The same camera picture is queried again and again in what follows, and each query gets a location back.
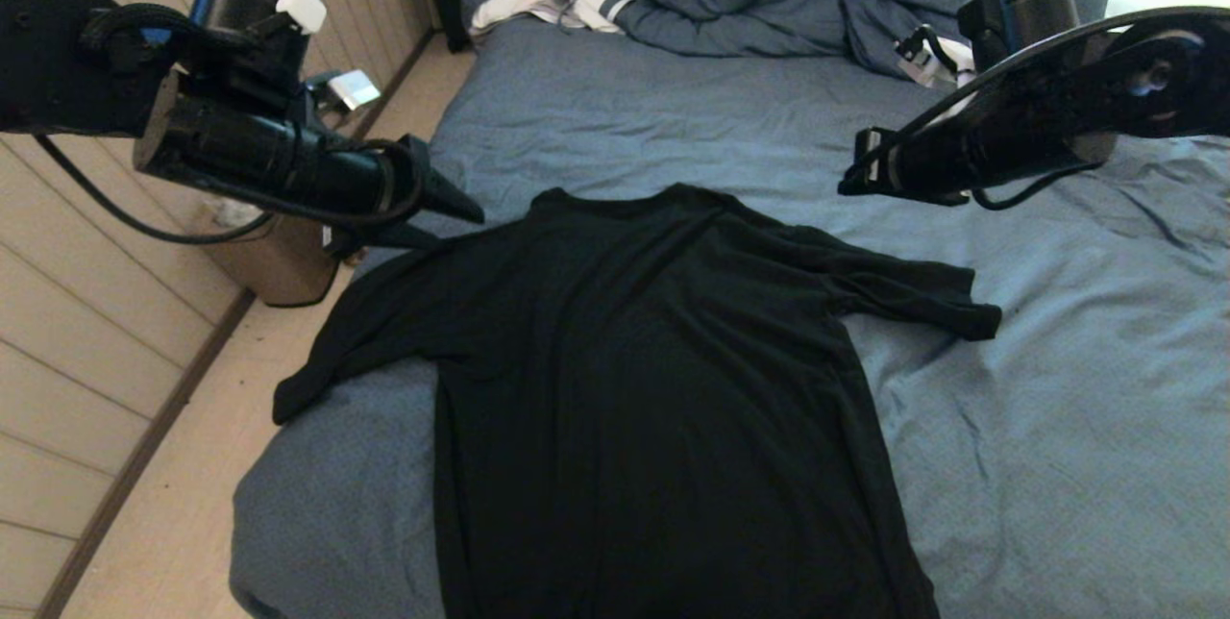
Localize clear plastic bin liner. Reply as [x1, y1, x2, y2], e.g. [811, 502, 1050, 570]
[211, 199, 268, 229]

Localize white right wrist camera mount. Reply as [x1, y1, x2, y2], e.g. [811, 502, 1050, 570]
[894, 23, 979, 125]

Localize black moon print T-shirt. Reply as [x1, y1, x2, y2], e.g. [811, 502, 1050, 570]
[272, 183, 1003, 619]

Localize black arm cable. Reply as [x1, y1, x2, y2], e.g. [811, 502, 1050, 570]
[34, 4, 429, 247]
[846, 6, 1230, 212]

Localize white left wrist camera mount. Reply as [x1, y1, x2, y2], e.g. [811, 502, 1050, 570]
[252, 0, 381, 116]

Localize brown trash bin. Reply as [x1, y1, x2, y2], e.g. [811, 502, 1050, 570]
[204, 204, 341, 309]

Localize blue bed sheet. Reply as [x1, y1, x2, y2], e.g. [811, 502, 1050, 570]
[229, 15, 1230, 619]

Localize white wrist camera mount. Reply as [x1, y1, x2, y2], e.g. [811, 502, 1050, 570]
[894, 23, 979, 125]
[252, 0, 381, 116]

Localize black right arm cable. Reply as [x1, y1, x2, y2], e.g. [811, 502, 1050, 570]
[846, 6, 1230, 212]

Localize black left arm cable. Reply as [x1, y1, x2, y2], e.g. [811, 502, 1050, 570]
[34, 4, 429, 247]

